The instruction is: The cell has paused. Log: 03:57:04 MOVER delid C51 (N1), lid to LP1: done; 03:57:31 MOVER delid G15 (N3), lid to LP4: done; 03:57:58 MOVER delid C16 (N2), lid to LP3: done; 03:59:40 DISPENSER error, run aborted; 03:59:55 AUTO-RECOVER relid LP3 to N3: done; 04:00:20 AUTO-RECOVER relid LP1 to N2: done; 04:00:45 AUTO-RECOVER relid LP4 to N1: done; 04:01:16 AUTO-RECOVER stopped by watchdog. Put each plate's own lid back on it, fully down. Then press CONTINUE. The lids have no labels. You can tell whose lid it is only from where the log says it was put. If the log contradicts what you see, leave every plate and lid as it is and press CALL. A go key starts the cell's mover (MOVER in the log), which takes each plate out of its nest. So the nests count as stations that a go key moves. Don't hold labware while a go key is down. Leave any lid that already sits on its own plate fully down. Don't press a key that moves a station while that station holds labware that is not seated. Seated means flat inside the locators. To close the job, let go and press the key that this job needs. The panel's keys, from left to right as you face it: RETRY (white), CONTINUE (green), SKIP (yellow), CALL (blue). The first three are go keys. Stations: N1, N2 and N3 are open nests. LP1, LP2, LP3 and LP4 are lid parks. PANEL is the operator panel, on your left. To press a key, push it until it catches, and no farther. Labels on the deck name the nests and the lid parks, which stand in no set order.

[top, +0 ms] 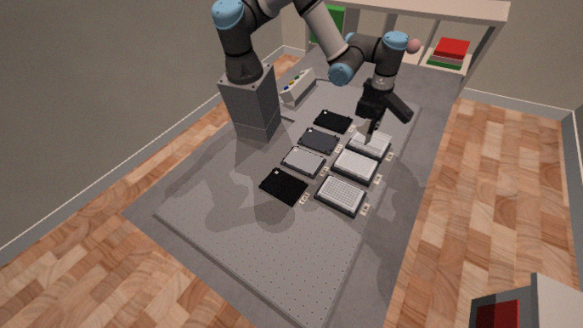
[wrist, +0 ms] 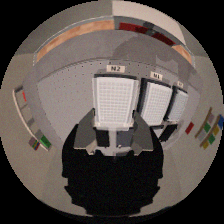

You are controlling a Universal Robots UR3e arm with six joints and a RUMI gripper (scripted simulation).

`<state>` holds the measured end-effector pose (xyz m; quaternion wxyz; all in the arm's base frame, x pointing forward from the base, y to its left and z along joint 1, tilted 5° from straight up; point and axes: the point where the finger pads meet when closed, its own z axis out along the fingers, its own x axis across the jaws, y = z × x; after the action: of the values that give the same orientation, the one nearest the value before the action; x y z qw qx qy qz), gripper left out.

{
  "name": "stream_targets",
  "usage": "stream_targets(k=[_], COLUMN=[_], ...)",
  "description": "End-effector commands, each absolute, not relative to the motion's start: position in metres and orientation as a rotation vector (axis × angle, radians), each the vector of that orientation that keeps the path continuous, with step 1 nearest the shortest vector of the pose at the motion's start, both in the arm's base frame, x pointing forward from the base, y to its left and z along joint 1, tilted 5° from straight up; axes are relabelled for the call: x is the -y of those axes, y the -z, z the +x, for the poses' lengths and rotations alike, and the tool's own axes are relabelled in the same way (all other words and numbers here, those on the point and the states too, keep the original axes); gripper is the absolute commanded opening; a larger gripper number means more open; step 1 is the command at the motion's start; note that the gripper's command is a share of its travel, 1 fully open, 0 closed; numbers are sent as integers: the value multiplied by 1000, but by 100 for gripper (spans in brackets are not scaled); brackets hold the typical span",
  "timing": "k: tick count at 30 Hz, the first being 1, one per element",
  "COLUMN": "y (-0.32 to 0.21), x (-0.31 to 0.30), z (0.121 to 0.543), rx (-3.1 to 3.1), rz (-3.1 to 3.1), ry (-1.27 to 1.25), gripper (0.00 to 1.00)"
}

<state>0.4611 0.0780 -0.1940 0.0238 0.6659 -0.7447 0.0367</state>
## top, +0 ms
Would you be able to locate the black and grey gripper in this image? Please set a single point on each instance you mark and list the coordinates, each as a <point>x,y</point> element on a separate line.
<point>370,108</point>

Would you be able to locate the grey operator panel with coloured keys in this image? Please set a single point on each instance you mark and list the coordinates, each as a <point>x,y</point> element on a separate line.
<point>297,89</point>

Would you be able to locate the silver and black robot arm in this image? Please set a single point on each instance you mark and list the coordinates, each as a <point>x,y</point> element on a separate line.
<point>236,20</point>

